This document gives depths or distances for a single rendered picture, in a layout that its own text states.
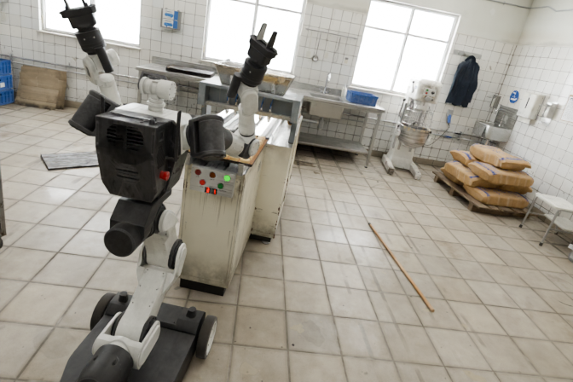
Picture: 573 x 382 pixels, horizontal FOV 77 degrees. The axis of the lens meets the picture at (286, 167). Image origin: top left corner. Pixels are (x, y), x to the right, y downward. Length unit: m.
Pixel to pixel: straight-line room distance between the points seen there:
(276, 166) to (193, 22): 3.56
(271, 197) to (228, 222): 0.72
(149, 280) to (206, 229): 0.50
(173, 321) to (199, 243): 0.47
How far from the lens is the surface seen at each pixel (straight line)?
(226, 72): 2.64
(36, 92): 6.46
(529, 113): 5.99
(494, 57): 6.69
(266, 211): 2.81
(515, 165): 5.23
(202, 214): 2.13
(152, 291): 1.81
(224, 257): 2.23
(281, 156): 2.63
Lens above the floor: 1.56
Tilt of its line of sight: 19 degrees down
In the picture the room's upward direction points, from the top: 11 degrees clockwise
